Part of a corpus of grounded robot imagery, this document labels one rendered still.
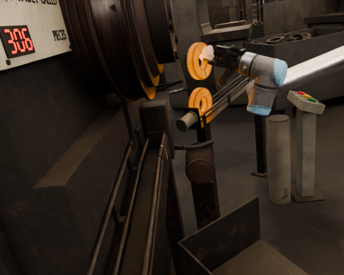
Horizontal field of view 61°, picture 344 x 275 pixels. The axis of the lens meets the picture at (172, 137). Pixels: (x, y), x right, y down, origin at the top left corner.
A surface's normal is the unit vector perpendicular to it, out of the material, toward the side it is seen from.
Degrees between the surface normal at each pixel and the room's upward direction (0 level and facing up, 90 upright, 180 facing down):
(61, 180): 0
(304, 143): 90
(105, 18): 91
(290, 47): 90
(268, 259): 5
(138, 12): 89
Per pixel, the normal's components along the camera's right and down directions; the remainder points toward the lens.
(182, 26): -0.29, 0.40
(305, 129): -0.05, 0.38
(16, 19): 0.99, -0.13
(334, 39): 0.21, 0.33
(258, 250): -0.11, -0.89
